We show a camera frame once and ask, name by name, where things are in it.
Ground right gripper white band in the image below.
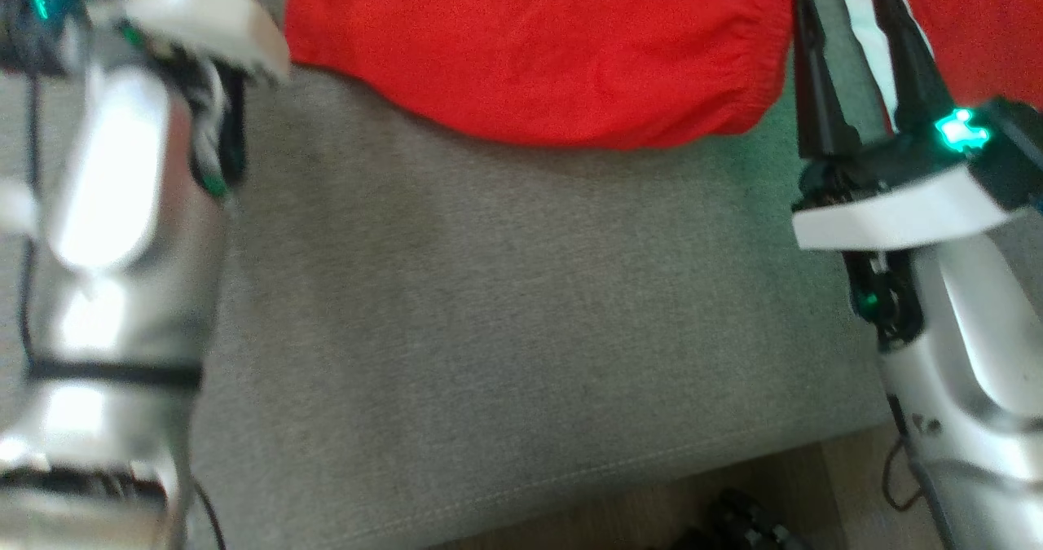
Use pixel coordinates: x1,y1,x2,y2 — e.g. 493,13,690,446
792,0,1019,251

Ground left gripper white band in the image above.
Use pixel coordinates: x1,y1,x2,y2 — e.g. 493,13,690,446
86,0,290,82

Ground red Bulls 23 jersey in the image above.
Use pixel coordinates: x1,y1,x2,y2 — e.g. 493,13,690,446
838,0,1043,112

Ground red mesh basketball shorts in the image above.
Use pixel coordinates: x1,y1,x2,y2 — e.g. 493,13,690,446
284,0,818,150

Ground grey sofa seat cushion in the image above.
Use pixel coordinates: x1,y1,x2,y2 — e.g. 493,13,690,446
0,0,1043,550

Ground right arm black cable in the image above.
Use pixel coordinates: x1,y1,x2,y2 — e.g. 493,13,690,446
882,394,958,550

